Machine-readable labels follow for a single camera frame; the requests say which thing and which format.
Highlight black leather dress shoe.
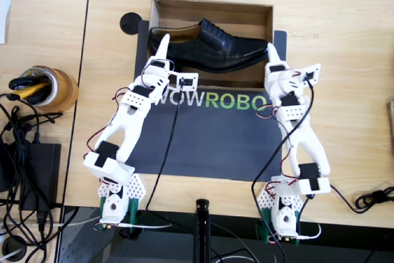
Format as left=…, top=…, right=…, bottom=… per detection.
left=147, top=18, right=270, bottom=75

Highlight open cardboard box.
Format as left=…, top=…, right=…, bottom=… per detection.
left=150, top=0, right=275, bottom=90

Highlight black round desk grommet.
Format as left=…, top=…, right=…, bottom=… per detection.
left=119, top=12, right=142, bottom=35
left=0, top=236, right=27, bottom=261

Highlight black WOWROBO mat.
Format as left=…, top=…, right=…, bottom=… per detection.
left=132, top=19, right=289, bottom=183

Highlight brown packing tape roll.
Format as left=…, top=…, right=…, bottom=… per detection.
left=18, top=65, right=80, bottom=112

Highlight green table clamp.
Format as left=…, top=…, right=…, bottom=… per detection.
left=128, top=198, right=141, bottom=233
left=294, top=210, right=302, bottom=245
left=255, top=210, right=271, bottom=241

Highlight black power adapter brick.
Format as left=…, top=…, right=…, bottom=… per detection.
left=18, top=143, right=62, bottom=211

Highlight white paper sheets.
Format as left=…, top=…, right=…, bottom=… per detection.
left=0, top=0, right=18, bottom=45

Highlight wrist camera white plate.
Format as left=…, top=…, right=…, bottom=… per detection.
left=167, top=71, right=199, bottom=89
left=300, top=63, right=322, bottom=87

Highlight yellow handled tool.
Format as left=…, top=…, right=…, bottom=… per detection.
left=15, top=83, right=52, bottom=100

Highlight black handled tool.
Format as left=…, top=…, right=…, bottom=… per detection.
left=7, top=75, right=47, bottom=91

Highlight black coiled power cable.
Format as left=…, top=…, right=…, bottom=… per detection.
left=329, top=184, right=394, bottom=214

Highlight white thin cable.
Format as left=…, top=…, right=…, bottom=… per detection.
left=118, top=221, right=173, bottom=230

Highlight black camera stand pole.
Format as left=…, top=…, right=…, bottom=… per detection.
left=195, top=198, right=211, bottom=263

